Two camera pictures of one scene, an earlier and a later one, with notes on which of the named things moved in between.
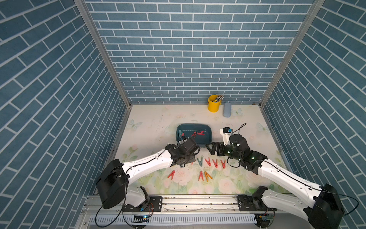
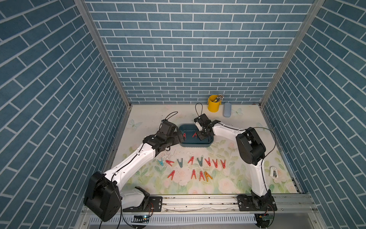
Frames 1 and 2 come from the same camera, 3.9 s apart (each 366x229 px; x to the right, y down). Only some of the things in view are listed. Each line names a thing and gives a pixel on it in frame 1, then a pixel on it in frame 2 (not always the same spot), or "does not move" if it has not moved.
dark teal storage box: [201, 132] does not move
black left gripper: [193, 159] to [176, 140]
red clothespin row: [172, 173] does not move
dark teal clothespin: [200, 162] does not move
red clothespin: [223, 164] does not move
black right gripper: [219, 145] to [199, 136]
